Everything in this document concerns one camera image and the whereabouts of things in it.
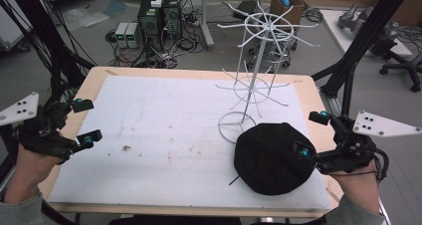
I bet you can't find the wooden table with white mat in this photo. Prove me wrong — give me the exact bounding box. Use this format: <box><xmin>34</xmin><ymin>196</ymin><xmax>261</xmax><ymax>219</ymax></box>
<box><xmin>47</xmin><ymin>74</ymin><xmax>333</xmax><ymax>210</ymax></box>

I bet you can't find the grey robot part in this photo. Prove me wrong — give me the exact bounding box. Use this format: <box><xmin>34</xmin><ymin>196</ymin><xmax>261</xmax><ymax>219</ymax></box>
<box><xmin>337</xmin><ymin>3</ymin><xmax>400</xmax><ymax>41</ymax></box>

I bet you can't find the tangle of floor cables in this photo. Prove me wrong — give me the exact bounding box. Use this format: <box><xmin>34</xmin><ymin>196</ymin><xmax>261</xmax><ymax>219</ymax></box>
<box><xmin>105</xmin><ymin>12</ymin><xmax>207</xmax><ymax>70</ymax></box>

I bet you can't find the black office chair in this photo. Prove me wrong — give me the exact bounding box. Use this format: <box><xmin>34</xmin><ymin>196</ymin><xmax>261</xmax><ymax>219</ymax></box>
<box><xmin>370</xmin><ymin>38</ymin><xmax>422</xmax><ymax>94</ymax></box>

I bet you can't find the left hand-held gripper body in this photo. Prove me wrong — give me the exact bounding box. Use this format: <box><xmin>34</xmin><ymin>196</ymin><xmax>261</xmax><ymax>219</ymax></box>
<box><xmin>0</xmin><ymin>92</ymin><xmax>81</xmax><ymax>163</ymax></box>

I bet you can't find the brown cardboard box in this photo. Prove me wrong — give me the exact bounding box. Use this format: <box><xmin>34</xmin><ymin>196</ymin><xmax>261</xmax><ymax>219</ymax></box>
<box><xmin>269</xmin><ymin>0</ymin><xmax>306</xmax><ymax>26</ymax></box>

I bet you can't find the wheeled cart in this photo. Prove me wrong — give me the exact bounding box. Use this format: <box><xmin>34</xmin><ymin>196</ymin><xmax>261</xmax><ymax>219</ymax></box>
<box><xmin>246</xmin><ymin>29</ymin><xmax>299</xmax><ymax>71</ymax></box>

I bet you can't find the white power supply unit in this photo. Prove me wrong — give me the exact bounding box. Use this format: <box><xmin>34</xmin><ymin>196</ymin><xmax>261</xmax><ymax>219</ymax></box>
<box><xmin>113</xmin><ymin>22</ymin><xmax>129</xmax><ymax>49</ymax></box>
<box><xmin>125</xmin><ymin>22</ymin><xmax>142</xmax><ymax>49</ymax></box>

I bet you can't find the person's right hand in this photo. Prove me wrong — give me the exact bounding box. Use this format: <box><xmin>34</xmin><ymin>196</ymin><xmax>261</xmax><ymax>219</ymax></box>
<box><xmin>330</xmin><ymin>161</ymin><xmax>381</xmax><ymax>195</ymax></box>

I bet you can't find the black metal frame strut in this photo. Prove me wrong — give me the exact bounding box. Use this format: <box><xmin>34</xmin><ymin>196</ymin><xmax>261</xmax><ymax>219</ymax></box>
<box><xmin>311</xmin><ymin>0</ymin><xmax>416</xmax><ymax>117</ymax></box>

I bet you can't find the white wire hat rack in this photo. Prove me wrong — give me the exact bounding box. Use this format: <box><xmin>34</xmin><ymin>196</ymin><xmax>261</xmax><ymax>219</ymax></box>
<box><xmin>214</xmin><ymin>0</ymin><xmax>321</xmax><ymax>145</ymax></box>

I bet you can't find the grey equipment case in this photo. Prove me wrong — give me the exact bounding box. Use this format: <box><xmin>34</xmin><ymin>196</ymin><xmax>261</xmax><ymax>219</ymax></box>
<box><xmin>0</xmin><ymin>0</ymin><xmax>32</xmax><ymax>53</ymax></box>

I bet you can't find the person's left hand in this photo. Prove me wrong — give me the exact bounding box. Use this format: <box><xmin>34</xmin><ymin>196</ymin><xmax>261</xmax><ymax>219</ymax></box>
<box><xmin>11</xmin><ymin>143</ymin><xmax>65</xmax><ymax>190</ymax></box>

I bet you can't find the black computer tower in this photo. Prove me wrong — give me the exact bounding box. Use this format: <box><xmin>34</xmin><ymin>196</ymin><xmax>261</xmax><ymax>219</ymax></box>
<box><xmin>136</xmin><ymin>0</ymin><xmax>164</xmax><ymax>53</ymax></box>
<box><xmin>161</xmin><ymin>0</ymin><xmax>183</xmax><ymax>41</ymax></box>

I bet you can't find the grey metal stand leg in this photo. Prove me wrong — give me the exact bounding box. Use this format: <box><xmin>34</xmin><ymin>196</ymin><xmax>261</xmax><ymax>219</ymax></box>
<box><xmin>198</xmin><ymin>0</ymin><xmax>216</xmax><ymax>51</ymax></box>

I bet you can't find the flat black device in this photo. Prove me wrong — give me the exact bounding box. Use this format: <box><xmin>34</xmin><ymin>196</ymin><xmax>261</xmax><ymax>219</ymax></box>
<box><xmin>232</xmin><ymin>0</ymin><xmax>259</xmax><ymax>21</ymax></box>

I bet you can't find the clear plastic sheet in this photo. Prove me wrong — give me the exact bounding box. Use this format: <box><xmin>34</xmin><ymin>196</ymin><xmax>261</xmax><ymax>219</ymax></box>
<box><xmin>61</xmin><ymin>6</ymin><xmax>111</xmax><ymax>30</ymax></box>

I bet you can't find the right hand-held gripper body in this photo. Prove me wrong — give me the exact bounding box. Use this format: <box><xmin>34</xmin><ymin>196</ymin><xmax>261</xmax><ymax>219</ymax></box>
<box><xmin>315</xmin><ymin>110</ymin><xmax>422</xmax><ymax>181</ymax></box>

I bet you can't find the black beret hat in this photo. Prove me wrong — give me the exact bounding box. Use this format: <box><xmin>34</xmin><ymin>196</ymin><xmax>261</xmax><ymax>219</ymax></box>
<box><xmin>228</xmin><ymin>121</ymin><xmax>318</xmax><ymax>196</ymax></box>

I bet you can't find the black stand with cables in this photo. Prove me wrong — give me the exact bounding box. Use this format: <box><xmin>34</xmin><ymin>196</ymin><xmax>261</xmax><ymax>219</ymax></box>
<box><xmin>0</xmin><ymin>0</ymin><xmax>98</xmax><ymax>104</ymax></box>

